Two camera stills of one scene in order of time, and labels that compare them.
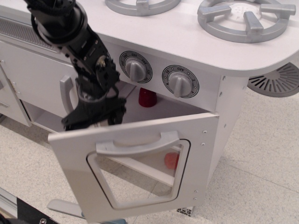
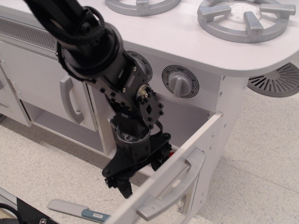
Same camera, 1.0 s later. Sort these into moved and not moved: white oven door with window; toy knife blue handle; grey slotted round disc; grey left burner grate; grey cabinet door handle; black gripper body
Moved: white oven door with window; black gripper body
Not moved: toy knife blue handle; grey left burner grate; grey slotted round disc; grey cabinet door handle
